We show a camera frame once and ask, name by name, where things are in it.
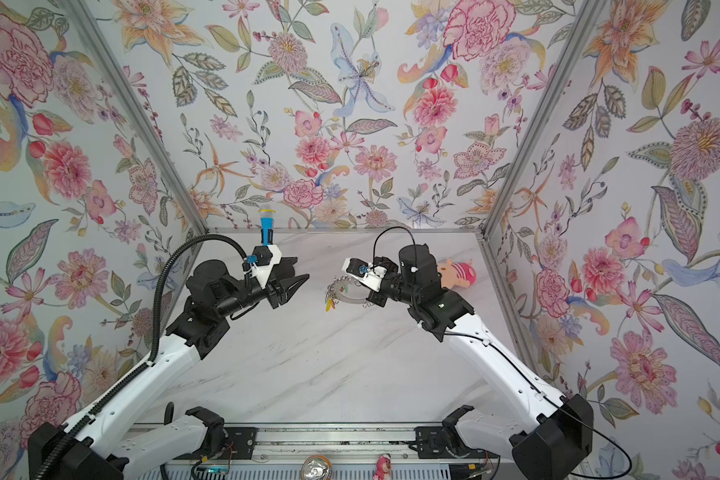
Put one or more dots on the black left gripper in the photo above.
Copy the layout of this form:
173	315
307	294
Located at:
280	297

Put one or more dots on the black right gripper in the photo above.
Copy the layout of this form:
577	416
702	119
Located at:
392	269

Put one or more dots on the large metal keyring with keys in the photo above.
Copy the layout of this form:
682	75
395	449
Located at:
346	290

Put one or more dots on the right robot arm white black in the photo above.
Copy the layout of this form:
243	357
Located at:
545	433

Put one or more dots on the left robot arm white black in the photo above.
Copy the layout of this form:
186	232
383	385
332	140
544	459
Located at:
92	444

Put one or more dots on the blue toy microphone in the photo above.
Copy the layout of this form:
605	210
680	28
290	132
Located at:
267	226

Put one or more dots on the small pink figurine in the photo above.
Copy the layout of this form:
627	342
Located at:
383	469

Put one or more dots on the shiny round metal object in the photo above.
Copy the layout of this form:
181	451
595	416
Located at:
316	467

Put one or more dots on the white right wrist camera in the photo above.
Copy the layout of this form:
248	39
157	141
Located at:
370	276

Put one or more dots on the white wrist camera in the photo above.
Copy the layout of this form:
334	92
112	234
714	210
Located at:
370	276
262	261

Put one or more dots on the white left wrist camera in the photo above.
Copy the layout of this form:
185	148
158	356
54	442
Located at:
262	261

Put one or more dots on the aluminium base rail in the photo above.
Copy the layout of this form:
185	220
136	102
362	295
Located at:
271	443

